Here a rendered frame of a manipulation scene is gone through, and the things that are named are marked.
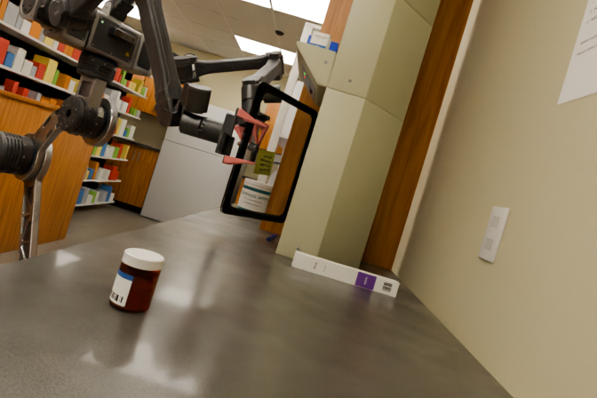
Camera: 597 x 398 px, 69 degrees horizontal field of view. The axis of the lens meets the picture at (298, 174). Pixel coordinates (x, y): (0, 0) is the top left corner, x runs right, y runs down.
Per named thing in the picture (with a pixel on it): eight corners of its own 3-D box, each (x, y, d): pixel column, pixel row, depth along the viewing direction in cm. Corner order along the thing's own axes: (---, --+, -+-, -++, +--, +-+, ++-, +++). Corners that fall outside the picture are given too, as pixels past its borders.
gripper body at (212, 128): (234, 114, 105) (204, 106, 106) (221, 154, 105) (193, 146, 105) (238, 118, 112) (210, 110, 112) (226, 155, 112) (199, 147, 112)
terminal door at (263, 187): (284, 224, 147) (319, 112, 148) (219, 213, 123) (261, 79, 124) (282, 223, 148) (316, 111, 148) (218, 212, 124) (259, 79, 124)
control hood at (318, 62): (322, 107, 149) (330, 80, 150) (326, 86, 117) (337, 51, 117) (290, 98, 150) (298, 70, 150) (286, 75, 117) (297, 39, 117)
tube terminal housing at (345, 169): (352, 259, 148) (417, 45, 149) (364, 281, 116) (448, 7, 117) (282, 237, 149) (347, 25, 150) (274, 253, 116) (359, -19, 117)
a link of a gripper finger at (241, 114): (267, 115, 105) (231, 105, 105) (259, 144, 105) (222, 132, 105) (270, 120, 112) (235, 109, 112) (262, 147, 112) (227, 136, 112)
